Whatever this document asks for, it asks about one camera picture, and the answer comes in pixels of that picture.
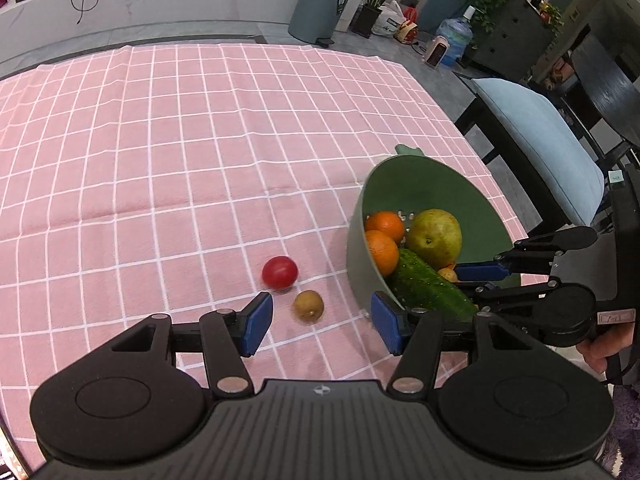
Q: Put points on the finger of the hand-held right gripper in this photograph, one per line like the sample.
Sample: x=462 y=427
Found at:
x=480 y=273
x=505 y=295

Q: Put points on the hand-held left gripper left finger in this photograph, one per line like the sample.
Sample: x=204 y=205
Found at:
x=257 y=322

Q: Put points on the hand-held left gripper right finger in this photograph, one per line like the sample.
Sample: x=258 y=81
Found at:
x=387 y=322

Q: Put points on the small brown kiwi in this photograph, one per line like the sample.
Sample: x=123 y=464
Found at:
x=447 y=275

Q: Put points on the green cucumber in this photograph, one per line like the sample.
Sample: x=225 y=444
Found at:
x=425 y=285

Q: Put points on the red tomato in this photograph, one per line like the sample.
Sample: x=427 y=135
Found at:
x=280 y=272

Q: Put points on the yellow-green pear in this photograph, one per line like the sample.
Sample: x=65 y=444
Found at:
x=437 y=237

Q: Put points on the orange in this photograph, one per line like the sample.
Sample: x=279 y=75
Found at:
x=381 y=254
x=386 y=226

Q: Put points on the green colander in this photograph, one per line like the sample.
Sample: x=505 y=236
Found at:
x=425 y=180

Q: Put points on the person's right hand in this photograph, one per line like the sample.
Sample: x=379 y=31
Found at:
x=599 y=352

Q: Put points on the light blue seat cushion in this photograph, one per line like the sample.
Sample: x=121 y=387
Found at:
x=535 y=145

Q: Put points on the chair with blue cushion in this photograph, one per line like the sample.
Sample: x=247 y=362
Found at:
x=475 y=110

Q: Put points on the purple patterned cloth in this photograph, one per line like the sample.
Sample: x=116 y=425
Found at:
x=627 y=430

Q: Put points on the black chair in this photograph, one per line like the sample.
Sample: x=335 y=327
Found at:
x=607 y=90

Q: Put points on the pink checked tablecloth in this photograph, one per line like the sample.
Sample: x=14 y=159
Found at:
x=150 y=170

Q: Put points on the small white heater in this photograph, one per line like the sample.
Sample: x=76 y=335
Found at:
x=435 y=51

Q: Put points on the dark green cabinet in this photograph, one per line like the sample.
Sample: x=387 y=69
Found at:
x=515 y=45

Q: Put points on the blue water bottle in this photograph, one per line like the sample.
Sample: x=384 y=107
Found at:
x=456 y=35

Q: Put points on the red and yellow bag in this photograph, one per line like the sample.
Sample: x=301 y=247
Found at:
x=406 y=31

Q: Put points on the white plastic bag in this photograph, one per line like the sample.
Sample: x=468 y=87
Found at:
x=387 y=20

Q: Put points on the grey trash bin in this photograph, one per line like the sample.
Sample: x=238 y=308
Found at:
x=320 y=7

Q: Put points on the white television console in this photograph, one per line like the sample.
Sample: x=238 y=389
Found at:
x=175 y=5

